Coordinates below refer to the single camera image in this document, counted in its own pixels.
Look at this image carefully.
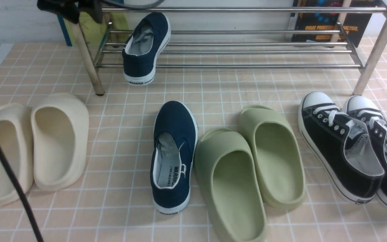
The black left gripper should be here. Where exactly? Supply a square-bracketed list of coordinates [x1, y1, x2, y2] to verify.
[37, 0, 103, 24]

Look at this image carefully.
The navy slip-on sneaker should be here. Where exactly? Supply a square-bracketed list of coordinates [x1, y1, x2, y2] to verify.
[149, 100, 198, 215]
[122, 12, 171, 86]

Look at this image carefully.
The steel shoe rack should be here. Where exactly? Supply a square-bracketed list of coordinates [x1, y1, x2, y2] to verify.
[70, 0, 387, 96]

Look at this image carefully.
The blue and yellow book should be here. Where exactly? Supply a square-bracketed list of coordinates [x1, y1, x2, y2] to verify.
[58, 12, 129, 46]

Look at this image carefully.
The cream right foam slide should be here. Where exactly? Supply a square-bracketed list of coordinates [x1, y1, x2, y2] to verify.
[31, 93, 89, 191]

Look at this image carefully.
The cream foam slide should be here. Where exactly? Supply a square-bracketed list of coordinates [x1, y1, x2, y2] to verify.
[0, 103, 34, 206]
[31, 93, 89, 191]

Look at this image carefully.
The cream left foam slide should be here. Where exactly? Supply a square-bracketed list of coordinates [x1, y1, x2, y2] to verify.
[0, 103, 34, 206]

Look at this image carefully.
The green left foam slide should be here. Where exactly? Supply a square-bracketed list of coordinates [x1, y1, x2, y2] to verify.
[194, 128, 267, 242]

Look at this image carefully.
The green foam slide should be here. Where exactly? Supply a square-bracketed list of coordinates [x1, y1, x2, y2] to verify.
[194, 128, 267, 242]
[238, 105, 306, 210]

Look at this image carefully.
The green right foam slide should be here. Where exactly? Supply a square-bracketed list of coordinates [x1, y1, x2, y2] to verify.
[238, 105, 306, 210]

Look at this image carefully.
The black image processing book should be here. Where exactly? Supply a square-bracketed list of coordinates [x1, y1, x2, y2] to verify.
[286, 0, 372, 47]

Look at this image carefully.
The black left lace-up sneaker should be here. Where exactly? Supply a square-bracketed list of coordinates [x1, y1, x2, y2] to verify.
[298, 91, 385, 205]

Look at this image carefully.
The black lace-up sneaker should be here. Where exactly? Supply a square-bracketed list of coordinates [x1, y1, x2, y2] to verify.
[344, 95, 387, 208]
[298, 91, 385, 205]

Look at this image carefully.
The black right lace-up sneaker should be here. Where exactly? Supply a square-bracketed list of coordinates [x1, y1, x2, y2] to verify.
[344, 95, 387, 208]

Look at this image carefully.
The black cable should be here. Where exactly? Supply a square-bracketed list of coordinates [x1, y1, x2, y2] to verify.
[0, 105, 44, 242]

